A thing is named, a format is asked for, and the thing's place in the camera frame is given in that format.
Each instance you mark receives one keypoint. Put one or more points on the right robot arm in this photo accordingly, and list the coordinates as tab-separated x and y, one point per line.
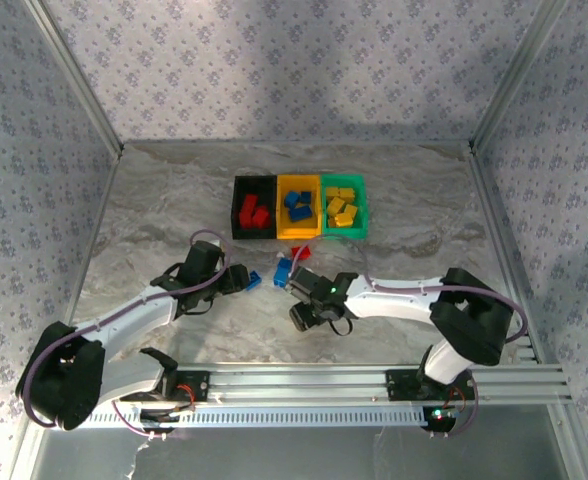
469	320

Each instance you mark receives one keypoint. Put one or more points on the aluminium side rail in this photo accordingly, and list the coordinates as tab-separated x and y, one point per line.
489	200
103	205

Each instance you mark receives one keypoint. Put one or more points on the small blue lego brick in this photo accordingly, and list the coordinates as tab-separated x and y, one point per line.
305	197

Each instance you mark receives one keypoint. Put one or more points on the long yellow lego brick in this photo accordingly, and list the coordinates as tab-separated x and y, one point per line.
344	220

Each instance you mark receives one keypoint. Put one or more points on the black plastic bin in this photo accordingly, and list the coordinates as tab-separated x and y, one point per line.
254	234

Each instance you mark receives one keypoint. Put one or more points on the black mounting plate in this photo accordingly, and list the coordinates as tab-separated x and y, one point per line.
199	385
399	385

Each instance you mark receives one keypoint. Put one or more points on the green plastic bin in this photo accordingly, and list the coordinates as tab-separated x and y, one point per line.
344	232

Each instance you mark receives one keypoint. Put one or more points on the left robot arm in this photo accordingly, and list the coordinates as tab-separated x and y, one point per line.
64	380

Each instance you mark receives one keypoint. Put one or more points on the long blue lego brick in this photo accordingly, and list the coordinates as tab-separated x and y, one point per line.
300	213

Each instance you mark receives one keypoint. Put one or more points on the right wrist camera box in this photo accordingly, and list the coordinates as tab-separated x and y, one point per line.
305	281

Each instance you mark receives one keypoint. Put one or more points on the long red lego brick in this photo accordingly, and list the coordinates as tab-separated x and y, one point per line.
261	216

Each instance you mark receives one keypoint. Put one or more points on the aluminium frame post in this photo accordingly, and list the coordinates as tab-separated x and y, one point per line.
514	75
74	75

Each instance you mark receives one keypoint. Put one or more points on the aluminium rear rail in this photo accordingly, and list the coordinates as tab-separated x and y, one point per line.
299	143

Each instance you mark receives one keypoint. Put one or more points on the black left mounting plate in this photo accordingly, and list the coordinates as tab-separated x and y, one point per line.
199	385

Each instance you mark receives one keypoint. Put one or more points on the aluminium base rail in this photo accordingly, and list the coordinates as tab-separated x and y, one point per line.
299	385

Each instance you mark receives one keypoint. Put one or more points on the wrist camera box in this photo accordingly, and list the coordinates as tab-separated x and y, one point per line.
203	260
305	281

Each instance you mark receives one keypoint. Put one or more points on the right controller board with LEDs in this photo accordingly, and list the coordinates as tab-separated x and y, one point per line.
441	415

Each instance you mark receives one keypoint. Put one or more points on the yellow plastic bin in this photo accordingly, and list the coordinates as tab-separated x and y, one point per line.
299	231

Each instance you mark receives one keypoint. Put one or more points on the left controller board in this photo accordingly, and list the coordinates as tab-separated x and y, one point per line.
159	415

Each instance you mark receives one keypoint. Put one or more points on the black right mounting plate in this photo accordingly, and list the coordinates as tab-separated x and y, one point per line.
399	385

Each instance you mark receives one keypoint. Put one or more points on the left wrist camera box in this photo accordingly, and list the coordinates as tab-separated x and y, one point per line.
203	260

